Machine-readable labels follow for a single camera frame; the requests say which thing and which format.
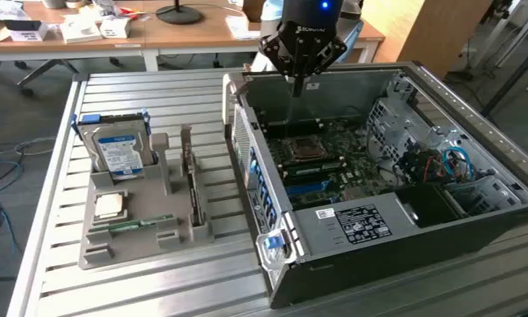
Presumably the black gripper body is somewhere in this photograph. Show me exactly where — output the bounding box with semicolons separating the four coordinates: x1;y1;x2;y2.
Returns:
278;0;343;76

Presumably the black graphics card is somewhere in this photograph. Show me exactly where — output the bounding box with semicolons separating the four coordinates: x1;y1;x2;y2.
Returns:
179;123;203;229

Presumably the white paper stack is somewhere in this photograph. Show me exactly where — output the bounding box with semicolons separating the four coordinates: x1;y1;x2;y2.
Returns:
226;15;262;41

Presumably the brown cardboard box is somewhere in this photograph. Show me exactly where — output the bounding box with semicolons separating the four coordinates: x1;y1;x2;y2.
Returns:
242;0;266;22

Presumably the wooden desk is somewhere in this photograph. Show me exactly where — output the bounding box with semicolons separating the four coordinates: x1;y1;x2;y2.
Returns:
0;0;159;72
144;0;387;72

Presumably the black monitor stand base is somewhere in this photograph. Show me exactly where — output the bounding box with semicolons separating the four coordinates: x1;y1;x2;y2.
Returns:
155;0;203;26

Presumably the CPU socket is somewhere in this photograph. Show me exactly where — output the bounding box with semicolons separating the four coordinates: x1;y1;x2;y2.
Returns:
286;135;326;161

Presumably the wooden cabinet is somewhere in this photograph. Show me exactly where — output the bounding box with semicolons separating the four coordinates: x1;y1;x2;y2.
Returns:
360;0;496;80

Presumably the silver perforated drive cage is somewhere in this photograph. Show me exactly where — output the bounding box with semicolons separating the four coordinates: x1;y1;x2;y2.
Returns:
364;97;428;172

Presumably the green RAM stick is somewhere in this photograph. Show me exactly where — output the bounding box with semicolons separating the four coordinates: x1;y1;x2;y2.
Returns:
286;161;343;176
89;213;176;232

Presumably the white box with label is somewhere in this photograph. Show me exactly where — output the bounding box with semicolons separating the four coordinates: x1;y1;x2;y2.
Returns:
100;16;132;40

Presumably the green motherboard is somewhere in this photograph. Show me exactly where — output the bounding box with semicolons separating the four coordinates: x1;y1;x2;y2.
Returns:
263;118;406;211

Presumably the blue expansion slot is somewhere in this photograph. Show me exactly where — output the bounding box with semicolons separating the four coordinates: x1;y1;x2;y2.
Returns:
286;180;331;195

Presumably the open white box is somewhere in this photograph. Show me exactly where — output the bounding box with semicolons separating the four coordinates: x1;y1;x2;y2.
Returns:
60;15;103;44

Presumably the hard disk with blue carrier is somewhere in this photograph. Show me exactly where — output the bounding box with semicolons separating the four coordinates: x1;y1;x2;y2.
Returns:
72;107;159;181

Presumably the grey plastic parts rack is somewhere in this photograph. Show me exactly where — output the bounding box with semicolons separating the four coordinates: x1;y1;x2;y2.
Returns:
77;131;216;270

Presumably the grey power supply unit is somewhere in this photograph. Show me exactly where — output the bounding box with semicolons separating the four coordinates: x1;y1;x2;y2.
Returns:
284;193;420;258

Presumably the grey desk leg with caster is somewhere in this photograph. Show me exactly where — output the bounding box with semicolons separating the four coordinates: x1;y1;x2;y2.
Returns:
17;58;80;96

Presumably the silver disk bay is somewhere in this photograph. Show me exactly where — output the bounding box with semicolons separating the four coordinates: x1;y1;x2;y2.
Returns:
444;174;527;215

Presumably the white box with black lid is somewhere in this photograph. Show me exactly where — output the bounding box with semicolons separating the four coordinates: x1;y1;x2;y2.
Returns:
4;19;49;42

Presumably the beige CPU chip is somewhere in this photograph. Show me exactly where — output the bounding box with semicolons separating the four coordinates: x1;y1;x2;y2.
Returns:
95;193;127;219

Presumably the clear plastic bag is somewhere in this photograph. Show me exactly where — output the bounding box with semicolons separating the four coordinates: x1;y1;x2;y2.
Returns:
0;0;32;20

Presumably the open black PC case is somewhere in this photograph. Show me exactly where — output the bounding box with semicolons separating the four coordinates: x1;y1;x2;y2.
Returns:
222;60;528;310

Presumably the white table frame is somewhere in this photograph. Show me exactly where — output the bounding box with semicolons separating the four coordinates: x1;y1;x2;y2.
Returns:
470;0;528;93

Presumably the red wire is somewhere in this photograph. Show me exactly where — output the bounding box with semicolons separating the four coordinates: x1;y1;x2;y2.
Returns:
426;155;450;181

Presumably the black metal post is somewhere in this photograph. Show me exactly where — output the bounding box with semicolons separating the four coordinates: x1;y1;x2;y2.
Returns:
482;32;528;116

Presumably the blue wire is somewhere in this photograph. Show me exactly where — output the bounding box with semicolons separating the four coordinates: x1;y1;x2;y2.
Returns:
442;147;476;181

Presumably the black fan duct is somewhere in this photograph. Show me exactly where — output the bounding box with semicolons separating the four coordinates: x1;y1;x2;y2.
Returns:
395;183;470;229

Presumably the white floor cable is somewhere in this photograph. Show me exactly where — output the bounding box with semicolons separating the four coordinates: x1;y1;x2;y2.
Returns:
0;137;57;157

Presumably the blue floor cable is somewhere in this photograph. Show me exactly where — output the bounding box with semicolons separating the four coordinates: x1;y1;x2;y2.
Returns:
0;145;25;283

